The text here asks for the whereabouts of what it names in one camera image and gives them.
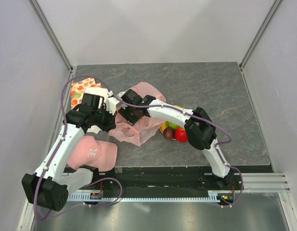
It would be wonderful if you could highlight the pink baseball cap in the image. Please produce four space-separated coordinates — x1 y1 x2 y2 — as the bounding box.
67 136 118 172

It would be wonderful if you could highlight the pink plate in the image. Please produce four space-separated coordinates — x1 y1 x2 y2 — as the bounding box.
160 122 168 133

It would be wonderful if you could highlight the yellow fake banana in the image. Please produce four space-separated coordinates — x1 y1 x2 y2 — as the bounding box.
161 122 167 131

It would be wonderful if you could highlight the left aluminium frame post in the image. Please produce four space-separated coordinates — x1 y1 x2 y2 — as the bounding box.
28 0 74 73

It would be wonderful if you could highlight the red fake fruit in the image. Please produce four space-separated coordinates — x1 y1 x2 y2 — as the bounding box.
174 127 188 142

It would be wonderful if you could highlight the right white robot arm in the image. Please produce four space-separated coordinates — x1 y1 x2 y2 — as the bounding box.
115 89 234 190

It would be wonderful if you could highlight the dark purple fake plum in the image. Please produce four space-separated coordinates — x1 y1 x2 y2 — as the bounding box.
163 127 175 140

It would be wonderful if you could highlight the right aluminium frame post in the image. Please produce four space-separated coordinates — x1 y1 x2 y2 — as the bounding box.
239 0 283 71

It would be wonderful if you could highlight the green fake apple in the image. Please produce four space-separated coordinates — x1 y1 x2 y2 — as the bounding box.
167 121 179 130

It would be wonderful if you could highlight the white cloth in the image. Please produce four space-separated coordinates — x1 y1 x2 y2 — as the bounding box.
85 87 109 134

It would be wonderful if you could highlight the aluminium frame post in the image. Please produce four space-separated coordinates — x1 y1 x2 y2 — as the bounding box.
28 0 74 73
239 0 283 71

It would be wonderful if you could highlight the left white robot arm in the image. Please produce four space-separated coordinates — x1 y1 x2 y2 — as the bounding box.
22 91 118 211

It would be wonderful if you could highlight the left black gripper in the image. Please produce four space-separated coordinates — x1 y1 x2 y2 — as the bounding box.
92 105 117 133

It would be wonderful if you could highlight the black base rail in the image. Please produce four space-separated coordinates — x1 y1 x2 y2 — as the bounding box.
73 166 245 193

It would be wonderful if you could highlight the grey cable duct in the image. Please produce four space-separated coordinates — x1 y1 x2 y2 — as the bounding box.
67 190 220 203

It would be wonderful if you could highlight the pink plastic bag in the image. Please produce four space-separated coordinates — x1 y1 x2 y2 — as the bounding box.
109 82 166 146

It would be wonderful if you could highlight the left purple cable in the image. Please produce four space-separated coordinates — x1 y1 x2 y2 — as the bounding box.
33 76 123 221

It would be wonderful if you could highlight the floral orange cloth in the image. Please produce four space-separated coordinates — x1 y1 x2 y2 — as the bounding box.
70 77 101 109

